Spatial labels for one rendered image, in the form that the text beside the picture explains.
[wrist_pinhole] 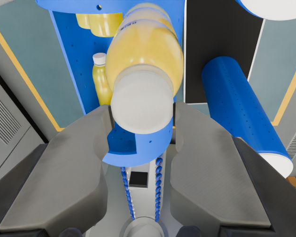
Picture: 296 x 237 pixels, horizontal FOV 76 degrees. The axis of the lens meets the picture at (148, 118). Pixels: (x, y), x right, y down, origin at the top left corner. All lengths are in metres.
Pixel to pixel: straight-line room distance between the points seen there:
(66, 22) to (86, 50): 0.09
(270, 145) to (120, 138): 0.63
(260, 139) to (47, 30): 1.68
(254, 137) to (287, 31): 1.07
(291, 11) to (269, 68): 1.39
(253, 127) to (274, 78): 1.08
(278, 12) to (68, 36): 0.49
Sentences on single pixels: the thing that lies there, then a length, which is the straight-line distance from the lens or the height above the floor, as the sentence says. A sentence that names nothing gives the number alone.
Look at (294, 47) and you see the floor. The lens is 1.93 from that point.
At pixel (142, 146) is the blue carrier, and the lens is 0.50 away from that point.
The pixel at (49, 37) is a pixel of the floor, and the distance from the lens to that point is 1.89.
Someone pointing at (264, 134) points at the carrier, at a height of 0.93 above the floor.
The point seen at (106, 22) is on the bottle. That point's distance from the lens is 0.39.
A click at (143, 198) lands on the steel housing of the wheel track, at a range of 1.51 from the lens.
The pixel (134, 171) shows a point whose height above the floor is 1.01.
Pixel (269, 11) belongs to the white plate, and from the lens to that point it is 0.56.
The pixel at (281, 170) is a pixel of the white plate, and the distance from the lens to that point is 1.04.
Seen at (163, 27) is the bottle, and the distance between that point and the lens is 0.17.
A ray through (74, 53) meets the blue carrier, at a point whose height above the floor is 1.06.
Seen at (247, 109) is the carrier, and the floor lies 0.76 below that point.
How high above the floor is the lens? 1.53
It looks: 46 degrees down
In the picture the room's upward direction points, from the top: 173 degrees counter-clockwise
